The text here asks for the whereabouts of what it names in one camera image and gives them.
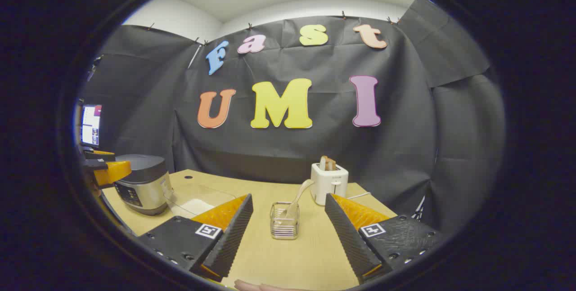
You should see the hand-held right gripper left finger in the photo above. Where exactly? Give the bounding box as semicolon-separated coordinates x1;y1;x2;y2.
137;193;254;282

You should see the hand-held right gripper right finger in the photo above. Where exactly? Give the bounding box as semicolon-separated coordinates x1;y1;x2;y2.
325;193;444;285

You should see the silver black rice cooker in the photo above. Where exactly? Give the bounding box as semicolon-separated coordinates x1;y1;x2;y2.
113;154;174;216

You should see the wire metal chopstick holder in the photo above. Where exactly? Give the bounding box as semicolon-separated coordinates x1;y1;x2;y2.
270;201;300;240

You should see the wooden spoon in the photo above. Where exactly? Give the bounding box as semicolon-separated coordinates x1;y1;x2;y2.
279;179;315;219

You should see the computer monitor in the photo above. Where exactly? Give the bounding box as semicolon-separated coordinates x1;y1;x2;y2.
81;104;103;148

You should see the white toaster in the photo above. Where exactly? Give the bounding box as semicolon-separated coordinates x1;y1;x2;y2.
310;162;349;206

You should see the clear plastic container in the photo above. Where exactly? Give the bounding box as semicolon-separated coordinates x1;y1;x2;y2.
164;183;237;219

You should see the black backdrop cloth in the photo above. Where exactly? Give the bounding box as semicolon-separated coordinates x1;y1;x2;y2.
79;0;507;237

